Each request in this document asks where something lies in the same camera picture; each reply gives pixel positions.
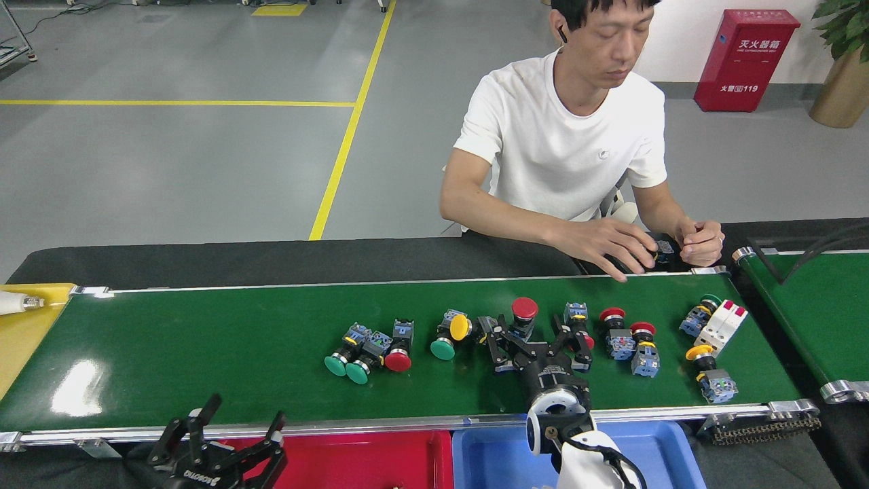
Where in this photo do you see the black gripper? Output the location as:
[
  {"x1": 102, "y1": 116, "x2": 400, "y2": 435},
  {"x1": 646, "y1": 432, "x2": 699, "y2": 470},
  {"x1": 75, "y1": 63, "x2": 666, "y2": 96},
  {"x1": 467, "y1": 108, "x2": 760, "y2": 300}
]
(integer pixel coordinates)
[
  {"x1": 475, "y1": 314, "x2": 595, "y2": 408},
  {"x1": 145, "y1": 393, "x2": 289, "y2": 489}
]

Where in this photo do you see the red mushroom push button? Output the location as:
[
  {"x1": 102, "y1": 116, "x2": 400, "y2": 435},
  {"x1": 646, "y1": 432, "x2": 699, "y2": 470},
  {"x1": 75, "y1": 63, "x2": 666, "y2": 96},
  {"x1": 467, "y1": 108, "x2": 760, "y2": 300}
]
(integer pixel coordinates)
[
  {"x1": 562, "y1": 302, "x2": 597, "y2": 354},
  {"x1": 629, "y1": 321, "x2": 661, "y2": 378},
  {"x1": 599, "y1": 307, "x2": 637, "y2": 361},
  {"x1": 384, "y1": 319, "x2": 415, "y2": 373},
  {"x1": 509, "y1": 297, "x2": 539, "y2": 344}
]

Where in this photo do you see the white circuit breaker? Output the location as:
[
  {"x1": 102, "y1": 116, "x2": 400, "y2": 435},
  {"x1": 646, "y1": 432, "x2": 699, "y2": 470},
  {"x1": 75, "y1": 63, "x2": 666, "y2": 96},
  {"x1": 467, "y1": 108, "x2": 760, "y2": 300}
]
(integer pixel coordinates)
[{"x1": 694, "y1": 299, "x2": 749, "y2": 359}]

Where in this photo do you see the green conveyor belt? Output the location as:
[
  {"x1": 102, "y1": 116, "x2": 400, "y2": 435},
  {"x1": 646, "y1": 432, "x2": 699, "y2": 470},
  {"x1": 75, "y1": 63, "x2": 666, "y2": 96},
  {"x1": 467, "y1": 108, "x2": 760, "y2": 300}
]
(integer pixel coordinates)
[{"x1": 0, "y1": 268, "x2": 822, "y2": 456}]

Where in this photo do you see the yellow tray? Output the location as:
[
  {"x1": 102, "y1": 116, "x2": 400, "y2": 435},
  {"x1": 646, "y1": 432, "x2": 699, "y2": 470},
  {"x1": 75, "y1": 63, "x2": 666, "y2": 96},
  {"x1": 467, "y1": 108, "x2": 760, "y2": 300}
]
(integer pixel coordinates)
[{"x1": 0, "y1": 283, "x2": 77, "y2": 401}]

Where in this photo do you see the green conveyor with silver rollers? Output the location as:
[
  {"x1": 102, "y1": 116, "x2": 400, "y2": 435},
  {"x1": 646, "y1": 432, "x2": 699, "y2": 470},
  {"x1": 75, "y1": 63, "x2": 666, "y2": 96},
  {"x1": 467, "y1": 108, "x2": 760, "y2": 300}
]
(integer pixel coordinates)
[{"x1": 731, "y1": 246, "x2": 869, "y2": 405}]

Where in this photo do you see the person's right hand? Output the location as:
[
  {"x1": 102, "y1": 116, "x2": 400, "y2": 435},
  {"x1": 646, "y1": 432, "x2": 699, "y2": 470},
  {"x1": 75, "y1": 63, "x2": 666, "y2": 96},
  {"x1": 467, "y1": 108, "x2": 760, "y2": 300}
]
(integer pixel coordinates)
[{"x1": 558, "y1": 217, "x2": 658, "y2": 283}]

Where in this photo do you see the person's left hand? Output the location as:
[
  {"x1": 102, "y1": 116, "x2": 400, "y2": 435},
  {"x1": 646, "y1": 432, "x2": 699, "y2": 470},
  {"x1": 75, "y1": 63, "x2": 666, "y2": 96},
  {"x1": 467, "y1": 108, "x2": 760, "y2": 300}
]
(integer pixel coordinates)
[{"x1": 674, "y1": 219, "x2": 726, "y2": 268}]

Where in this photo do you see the blue plastic bin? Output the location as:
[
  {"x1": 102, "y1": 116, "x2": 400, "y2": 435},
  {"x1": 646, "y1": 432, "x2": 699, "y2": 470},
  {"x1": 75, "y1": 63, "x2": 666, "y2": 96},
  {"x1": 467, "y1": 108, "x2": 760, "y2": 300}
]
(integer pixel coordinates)
[{"x1": 451, "y1": 421, "x2": 707, "y2": 489}]

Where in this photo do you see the red plastic bin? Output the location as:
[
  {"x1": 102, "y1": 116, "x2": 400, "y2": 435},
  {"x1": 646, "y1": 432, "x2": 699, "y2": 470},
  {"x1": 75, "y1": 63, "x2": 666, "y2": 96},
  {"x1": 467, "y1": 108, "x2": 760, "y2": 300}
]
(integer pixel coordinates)
[{"x1": 217, "y1": 430, "x2": 454, "y2": 489}]

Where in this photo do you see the white chair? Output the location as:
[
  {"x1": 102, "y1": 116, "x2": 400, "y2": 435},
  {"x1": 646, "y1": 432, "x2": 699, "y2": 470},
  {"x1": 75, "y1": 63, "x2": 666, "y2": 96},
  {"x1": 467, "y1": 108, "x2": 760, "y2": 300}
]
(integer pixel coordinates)
[{"x1": 599, "y1": 170, "x2": 640, "y2": 225}]

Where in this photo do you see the person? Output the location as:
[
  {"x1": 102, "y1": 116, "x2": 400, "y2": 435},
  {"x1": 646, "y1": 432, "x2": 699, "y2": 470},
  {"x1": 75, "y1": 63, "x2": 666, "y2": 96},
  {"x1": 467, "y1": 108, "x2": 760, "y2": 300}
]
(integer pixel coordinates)
[{"x1": 439, "y1": 0, "x2": 726, "y2": 283}]

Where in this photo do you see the white light bulb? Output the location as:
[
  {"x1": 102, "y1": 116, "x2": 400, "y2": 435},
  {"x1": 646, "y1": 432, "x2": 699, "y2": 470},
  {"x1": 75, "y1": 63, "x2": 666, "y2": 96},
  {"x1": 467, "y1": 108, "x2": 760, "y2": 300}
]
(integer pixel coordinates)
[{"x1": 0, "y1": 291, "x2": 45, "y2": 315}]

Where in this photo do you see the red fire extinguisher box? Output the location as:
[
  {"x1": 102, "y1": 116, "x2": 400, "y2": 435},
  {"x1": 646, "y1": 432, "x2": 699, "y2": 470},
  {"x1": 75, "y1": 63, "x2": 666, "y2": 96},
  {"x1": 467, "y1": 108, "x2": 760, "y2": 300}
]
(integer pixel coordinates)
[{"x1": 694, "y1": 9, "x2": 802, "y2": 113}]

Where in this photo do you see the potted plant in brass pot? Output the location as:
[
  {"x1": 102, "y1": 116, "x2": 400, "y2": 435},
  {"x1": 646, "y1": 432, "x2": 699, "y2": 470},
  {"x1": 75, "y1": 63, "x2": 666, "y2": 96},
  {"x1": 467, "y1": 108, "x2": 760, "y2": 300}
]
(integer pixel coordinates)
[{"x1": 809, "y1": 0, "x2": 869, "y2": 128}]

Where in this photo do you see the metal rack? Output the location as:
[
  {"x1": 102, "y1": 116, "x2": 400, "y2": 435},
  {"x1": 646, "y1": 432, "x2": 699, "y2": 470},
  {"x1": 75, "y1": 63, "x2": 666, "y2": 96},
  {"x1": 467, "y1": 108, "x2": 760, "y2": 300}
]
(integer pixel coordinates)
[{"x1": 0, "y1": 0, "x2": 38, "y2": 69}]

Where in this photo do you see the conveyor drive chain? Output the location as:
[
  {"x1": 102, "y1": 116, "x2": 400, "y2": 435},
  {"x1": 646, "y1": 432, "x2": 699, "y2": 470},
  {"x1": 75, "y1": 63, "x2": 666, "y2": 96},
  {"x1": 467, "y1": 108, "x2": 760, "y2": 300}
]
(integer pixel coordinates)
[{"x1": 699, "y1": 412, "x2": 822, "y2": 447}]

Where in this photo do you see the black cable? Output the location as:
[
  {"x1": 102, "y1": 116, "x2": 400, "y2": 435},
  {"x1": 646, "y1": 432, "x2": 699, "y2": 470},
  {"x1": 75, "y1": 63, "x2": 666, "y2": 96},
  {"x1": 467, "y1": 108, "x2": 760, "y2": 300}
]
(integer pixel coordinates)
[{"x1": 747, "y1": 228, "x2": 869, "y2": 286}]

